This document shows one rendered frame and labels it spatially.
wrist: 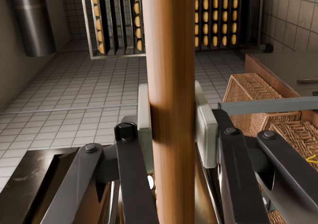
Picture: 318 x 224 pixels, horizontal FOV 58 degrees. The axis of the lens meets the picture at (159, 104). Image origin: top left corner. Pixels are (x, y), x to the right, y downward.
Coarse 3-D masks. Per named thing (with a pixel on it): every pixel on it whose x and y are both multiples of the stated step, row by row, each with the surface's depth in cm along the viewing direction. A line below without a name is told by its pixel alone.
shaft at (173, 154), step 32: (160, 0) 15; (192, 0) 16; (160, 32) 16; (192, 32) 16; (160, 64) 17; (192, 64) 17; (160, 96) 17; (192, 96) 18; (160, 128) 18; (192, 128) 19; (160, 160) 20; (192, 160) 20; (160, 192) 21; (192, 192) 21
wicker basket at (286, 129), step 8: (272, 128) 117; (280, 128) 113; (288, 128) 113; (296, 128) 113; (304, 128) 112; (312, 128) 112; (288, 136) 108; (296, 136) 108; (304, 136) 120; (312, 136) 107; (296, 144) 103; (304, 144) 103; (312, 144) 103; (304, 152) 99; (312, 152) 98; (312, 160) 95; (272, 216) 128; (280, 216) 126
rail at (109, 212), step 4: (112, 184) 142; (112, 188) 139; (112, 192) 137; (112, 196) 134; (112, 200) 132; (112, 204) 130; (108, 208) 128; (108, 212) 126; (108, 216) 124; (108, 220) 122
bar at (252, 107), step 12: (312, 96) 114; (228, 108) 111; (240, 108) 111; (252, 108) 111; (264, 108) 111; (276, 108) 112; (288, 108) 112; (300, 108) 112; (312, 108) 112; (264, 192) 70
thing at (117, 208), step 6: (120, 186) 141; (114, 192) 136; (120, 192) 138; (114, 198) 133; (120, 198) 135; (114, 204) 129; (120, 204) 133; (114, 210) 126; (120, 210) 131; (114, 216) 123; (120, 216) 128; (114, 222) 120; (120, 222) 126
